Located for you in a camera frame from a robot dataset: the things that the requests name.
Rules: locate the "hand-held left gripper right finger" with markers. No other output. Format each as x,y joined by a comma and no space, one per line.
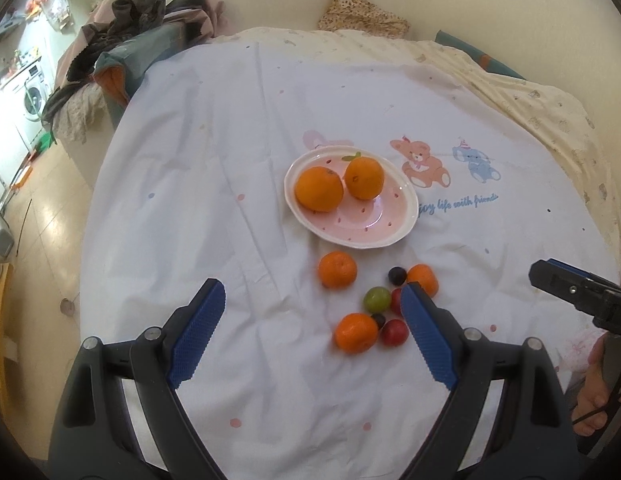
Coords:
430,336

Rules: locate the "red cherry tomato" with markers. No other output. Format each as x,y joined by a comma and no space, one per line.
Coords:
396,301
394,333

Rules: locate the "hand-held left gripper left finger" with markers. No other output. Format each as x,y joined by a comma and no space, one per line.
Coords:
198,335

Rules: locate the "dark purple grape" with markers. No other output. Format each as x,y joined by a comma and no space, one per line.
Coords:
397,275
379,320

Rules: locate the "orange with green leaf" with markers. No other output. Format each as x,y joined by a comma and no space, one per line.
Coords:
364,176

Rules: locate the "green grape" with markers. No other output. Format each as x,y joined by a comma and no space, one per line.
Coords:
376,299

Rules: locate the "teal and orange blanket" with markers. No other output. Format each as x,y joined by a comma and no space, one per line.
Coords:
133,67

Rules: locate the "person's right hand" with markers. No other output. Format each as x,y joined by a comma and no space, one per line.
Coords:
590,395

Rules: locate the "floral pillow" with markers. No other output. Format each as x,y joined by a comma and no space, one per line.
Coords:
363,14

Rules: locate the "small mandarin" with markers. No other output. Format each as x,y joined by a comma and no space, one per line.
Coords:
337,270
356,333
424,277

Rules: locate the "large round orange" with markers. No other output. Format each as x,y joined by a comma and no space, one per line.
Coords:
319,189

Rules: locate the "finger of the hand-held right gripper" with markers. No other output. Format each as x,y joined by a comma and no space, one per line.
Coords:
555,274

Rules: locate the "cream patterned quilt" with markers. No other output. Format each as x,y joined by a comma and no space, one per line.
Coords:
535,105

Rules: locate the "pile of dark clothes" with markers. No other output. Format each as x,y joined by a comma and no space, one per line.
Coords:
135,15

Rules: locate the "silver metal box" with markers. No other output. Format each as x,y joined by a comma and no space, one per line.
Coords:
0,237

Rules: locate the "clear plastic bag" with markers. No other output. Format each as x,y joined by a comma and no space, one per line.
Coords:
58,12

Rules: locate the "white washing machine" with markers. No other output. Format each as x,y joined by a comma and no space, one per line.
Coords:
35,90

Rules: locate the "white printed bedsheet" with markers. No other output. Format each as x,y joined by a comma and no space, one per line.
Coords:
230,200

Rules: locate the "teal pillow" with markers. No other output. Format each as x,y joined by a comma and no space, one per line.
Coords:
483,60

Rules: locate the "pink ceramic plate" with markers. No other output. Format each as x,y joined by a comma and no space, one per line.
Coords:
363,216

